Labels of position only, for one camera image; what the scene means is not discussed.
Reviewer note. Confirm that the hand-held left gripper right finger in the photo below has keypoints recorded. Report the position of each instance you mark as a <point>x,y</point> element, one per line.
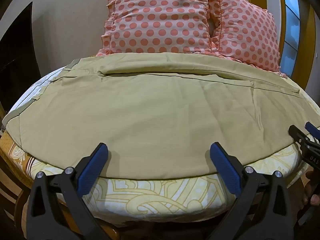
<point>226,170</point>

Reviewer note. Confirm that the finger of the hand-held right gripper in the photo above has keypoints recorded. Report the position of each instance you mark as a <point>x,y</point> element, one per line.
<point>312,128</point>
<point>296,133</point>

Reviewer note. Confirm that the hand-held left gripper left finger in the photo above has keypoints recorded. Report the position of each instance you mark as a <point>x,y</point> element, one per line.
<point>91,170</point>

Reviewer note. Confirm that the khaki pants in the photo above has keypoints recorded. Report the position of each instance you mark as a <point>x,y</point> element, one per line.
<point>150,120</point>

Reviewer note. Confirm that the person's right hand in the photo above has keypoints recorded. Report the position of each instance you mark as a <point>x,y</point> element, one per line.
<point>311,190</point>

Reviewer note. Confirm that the yellow patterned bed sheet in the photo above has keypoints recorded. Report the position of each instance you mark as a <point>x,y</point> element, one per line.
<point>160,197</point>

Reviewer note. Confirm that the glass window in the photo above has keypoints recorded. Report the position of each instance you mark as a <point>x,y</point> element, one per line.
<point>291,25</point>

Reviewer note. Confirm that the small pink polka dot pillow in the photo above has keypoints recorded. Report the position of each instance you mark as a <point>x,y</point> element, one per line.
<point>247,32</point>

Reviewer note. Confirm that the dark wooden cabinet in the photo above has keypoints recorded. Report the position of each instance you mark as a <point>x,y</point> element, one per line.
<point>16,62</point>

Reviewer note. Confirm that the large pink polka dot pillow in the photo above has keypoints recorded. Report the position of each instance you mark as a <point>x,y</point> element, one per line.
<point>160,17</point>

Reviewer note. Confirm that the yellow wooden window frame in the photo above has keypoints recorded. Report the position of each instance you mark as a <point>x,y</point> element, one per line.
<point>308,52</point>

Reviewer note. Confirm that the wooden bed frame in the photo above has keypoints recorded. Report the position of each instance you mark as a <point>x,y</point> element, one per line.
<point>15,187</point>

